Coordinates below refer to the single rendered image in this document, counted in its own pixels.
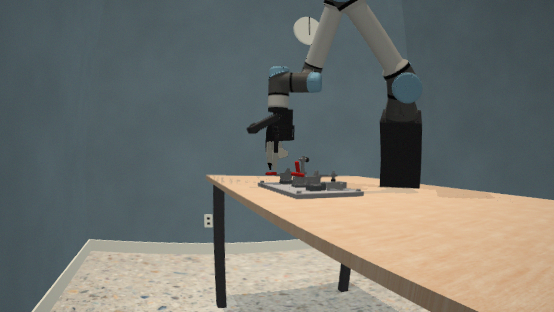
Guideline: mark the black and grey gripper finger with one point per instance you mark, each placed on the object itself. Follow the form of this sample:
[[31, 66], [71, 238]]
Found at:
[[269, 153], [277, 151]]

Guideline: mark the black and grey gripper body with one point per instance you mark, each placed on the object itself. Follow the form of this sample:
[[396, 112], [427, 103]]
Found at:
[[285, 132]]

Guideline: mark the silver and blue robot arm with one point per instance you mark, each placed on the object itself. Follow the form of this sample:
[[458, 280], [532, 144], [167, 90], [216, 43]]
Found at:
[[405, 89]]

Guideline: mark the red-handled toggle clamp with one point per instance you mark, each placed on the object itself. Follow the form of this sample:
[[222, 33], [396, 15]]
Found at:
[[314, 182]]

